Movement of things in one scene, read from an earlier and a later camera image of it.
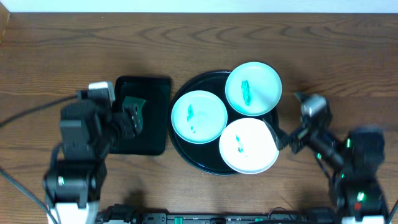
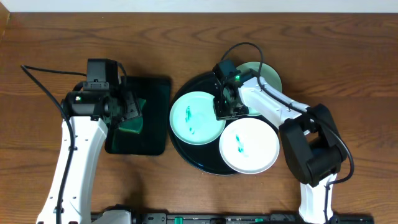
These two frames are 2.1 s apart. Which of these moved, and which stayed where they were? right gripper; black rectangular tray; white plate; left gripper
Moved: right gripper; left gripper
Stayed: black rectangular tray; white plate
